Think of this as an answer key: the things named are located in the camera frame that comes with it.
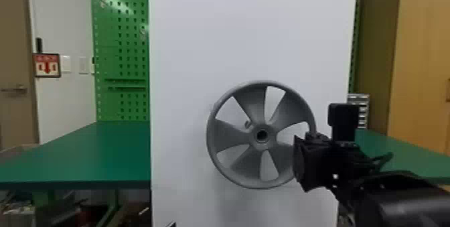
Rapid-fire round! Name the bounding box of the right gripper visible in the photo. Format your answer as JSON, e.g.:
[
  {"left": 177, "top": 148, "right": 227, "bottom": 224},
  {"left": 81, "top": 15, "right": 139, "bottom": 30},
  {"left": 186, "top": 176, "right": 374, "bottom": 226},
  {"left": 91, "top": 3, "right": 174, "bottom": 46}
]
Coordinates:
[{"left": 292, "top": 131, "right": 374, "bottom": 195}]

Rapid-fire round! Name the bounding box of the grey wheel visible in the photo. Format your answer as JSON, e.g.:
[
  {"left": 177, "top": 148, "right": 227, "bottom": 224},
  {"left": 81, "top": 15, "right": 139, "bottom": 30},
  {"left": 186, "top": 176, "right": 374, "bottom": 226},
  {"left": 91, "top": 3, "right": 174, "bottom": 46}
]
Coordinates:
[{"left": 205, "top": 79, "right": 317, "bottom": 190}]

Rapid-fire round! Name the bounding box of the white panel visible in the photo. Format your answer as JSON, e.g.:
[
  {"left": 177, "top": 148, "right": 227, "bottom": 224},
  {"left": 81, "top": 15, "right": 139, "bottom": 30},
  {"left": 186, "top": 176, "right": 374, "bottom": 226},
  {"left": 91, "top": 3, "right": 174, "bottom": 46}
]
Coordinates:
[{"left": 147, "top": 0, "right": 359, "bottom": 227}]

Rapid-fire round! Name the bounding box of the white drawer cabinet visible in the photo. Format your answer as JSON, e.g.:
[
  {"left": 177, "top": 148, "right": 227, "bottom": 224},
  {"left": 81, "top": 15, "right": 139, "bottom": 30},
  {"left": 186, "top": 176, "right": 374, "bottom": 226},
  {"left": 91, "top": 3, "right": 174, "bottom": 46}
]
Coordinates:
[{"left": 346, "top": 93, "right": 371, "bottom": 130}]

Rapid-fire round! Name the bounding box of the wooden cupboard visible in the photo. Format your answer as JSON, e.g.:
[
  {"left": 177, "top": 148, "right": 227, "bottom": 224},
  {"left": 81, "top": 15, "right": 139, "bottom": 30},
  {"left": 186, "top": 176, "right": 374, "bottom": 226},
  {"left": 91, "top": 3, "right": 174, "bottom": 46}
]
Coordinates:
[{"left": 386, "top": 0, "right": 450, "bottom": 156}]

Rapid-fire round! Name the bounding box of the brown door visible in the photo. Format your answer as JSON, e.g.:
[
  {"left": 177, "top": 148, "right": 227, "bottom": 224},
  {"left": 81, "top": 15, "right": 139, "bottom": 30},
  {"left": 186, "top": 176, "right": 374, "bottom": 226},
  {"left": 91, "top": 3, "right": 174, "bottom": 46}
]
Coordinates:
[{"left": 0, "top": 0, "right": 40, "bottom": 151}]

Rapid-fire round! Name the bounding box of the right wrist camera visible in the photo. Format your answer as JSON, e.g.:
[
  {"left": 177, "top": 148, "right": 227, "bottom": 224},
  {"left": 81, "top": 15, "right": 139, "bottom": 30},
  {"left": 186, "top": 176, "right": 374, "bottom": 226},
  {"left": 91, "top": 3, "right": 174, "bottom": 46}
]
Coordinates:
[{"left": 327, "top": 102, "right": 360, "bottom": 143}]

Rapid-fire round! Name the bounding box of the black cable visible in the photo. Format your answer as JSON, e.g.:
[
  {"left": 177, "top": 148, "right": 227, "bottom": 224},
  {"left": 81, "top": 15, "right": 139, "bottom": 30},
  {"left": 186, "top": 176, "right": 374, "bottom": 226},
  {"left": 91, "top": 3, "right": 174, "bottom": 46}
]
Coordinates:
[{"left": 365, "top": 151, "right": 394, "bottom": 171}]

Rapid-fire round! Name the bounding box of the white wall switch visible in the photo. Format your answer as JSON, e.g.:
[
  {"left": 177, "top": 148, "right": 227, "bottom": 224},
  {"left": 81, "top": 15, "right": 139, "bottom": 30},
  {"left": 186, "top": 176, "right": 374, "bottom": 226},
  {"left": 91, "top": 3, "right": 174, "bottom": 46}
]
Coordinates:
[
  {"left": 77, "top": 56, "right": 90, "bottom": 75},
  {"left": 60, "top": 54, "right": 72, "bottom": 74}
]

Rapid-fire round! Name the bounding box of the red wall sign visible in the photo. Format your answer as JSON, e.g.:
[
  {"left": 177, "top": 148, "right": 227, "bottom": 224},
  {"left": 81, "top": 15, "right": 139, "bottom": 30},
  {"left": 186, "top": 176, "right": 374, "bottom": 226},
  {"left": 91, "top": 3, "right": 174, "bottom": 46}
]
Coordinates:
[{"left": 32, "top": 52, "right": 62, "bottom": 79}]

